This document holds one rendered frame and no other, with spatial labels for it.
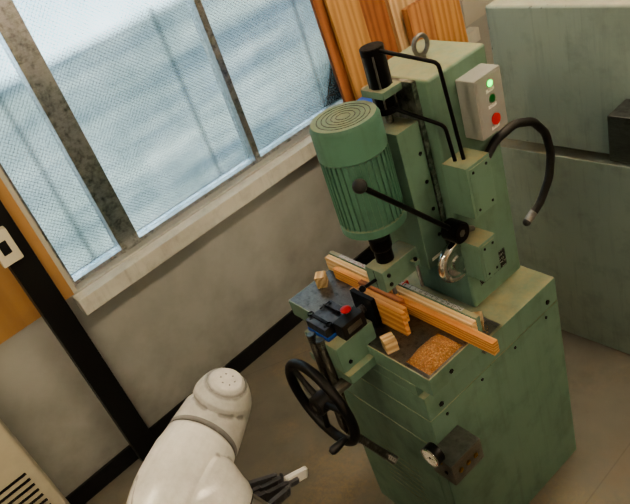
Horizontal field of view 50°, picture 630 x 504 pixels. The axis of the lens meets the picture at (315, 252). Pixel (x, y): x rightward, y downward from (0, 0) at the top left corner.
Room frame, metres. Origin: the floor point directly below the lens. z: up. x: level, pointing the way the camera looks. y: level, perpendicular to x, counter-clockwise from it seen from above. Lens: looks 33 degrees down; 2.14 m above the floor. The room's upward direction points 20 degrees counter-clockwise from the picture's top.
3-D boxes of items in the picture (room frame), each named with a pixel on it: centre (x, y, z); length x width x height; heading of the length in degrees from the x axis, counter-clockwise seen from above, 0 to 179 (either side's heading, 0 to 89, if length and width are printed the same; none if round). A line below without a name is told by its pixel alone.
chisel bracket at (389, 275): (1.52, -0.19, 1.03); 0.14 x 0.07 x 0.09; 119
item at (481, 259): (1.46, -0.41, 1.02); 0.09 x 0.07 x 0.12; 29
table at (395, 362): (1.49, -0.06, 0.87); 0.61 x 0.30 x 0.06; 29
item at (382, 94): (1.58, -0.30, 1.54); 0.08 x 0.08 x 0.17; 29
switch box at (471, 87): (1.54, -0.52, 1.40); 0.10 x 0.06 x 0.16; 119
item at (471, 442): (1.21, -0.17, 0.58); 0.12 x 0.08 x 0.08; 119
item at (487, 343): (1.48, -0.19, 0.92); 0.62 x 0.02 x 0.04; 29
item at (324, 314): (1.44, 0.01, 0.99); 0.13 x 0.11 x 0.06; 29
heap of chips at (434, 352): (1.28, -0.20, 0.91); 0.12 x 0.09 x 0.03; 119
